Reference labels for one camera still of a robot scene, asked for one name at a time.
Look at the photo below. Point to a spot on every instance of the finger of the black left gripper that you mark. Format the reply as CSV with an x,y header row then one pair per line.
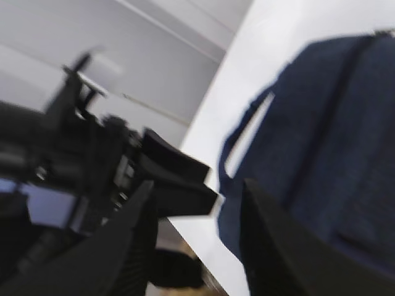
x,y
183,200
172,159

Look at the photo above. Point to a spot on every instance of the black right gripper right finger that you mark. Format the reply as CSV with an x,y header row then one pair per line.
x,y
280,257

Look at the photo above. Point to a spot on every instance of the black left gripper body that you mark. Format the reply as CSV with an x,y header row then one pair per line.
x,y
104,143

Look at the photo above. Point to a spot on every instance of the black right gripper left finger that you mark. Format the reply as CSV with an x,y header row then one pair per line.
x,y
114,260

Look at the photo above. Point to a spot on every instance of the navy blue fabric lunch bag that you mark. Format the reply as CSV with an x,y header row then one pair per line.
x,y
320,141

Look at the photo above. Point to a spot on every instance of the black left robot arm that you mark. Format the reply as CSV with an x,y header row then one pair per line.
x,y
64,172

